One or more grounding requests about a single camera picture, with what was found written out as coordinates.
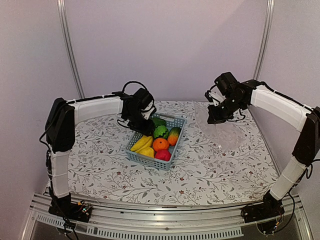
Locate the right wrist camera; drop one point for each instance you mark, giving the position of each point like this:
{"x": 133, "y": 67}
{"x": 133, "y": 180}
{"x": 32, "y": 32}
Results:
{"x": 210, "y": 98}

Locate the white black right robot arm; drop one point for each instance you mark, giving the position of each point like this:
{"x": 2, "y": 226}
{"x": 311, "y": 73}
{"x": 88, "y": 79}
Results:
{"x": 301, "y": 117}

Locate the green orange toy mango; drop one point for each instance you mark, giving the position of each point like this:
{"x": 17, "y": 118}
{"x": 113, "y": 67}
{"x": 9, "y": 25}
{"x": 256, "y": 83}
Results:
{"x": 173, "y": 136}

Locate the floral patterned table mat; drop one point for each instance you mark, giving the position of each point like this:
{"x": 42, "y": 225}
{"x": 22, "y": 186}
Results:
{"x": 186, "y": 162}

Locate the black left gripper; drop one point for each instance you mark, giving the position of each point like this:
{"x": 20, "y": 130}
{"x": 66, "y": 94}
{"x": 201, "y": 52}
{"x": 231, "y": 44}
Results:
{"x": 146, "y": 130}

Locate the green toy pepper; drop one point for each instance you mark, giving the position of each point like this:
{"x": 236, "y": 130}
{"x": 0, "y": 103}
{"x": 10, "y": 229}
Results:
{"x": 158, "y": 121}

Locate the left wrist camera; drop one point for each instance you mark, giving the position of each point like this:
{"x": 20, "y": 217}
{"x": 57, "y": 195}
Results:
{"x": 147, "y": 113}

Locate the yellow toy lemon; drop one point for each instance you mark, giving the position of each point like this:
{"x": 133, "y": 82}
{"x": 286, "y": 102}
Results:
{"x": 146, "y": 151}

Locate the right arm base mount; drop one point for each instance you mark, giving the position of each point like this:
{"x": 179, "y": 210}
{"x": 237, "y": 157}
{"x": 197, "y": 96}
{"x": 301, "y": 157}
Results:
{"x": 269, "y": 208}

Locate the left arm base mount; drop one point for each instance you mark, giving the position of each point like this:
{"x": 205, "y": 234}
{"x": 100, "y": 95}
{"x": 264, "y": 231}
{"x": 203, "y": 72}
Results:
{"x": 65, "y": 208}

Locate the clear zip top bag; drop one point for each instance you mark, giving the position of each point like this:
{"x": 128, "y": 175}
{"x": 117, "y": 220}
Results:
{"x": 226, "y": 135}

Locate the left aluminium corner post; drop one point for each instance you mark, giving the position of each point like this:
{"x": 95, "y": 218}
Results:
{"x": 69, "y": 48}

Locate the aluminium front rail frame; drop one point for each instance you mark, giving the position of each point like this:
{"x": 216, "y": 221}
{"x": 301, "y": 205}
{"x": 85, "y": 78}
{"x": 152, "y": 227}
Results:
{"x": 116, "y": 220}

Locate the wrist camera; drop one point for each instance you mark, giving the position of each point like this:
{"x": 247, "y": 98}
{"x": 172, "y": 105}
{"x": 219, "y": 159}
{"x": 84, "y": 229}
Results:
{"x": 147, "y": 113}
{"x": 210, "y": 98}

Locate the red toy apple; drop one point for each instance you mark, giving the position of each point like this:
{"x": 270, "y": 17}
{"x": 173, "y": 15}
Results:
{"x": 163, "y": 155}

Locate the right aluminium corner post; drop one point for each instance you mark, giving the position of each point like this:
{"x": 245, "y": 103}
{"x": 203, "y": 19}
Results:
{"x": 264, "y": 39}

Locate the orange toy orange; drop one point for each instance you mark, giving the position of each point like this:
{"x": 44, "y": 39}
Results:
{"x": 160, "y": 144}

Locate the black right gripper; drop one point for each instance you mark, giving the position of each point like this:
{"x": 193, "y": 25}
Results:
{"x": 214, "y": 118}

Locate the aluminium corner post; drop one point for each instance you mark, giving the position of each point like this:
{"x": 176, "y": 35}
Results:
{"x": 69, "y": 48}
{"x": 264, "y": 39}

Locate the yellow toy banana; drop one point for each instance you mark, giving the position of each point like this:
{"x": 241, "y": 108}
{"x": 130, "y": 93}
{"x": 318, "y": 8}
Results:
{"x": 143, "y": 142}

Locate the green toy watermelon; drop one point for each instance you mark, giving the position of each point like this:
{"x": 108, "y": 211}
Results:
{"x": 161, "y": 131}

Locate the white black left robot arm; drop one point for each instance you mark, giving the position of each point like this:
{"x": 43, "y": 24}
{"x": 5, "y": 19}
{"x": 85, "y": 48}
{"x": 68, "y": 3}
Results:
{"x": 64, "y": 116}

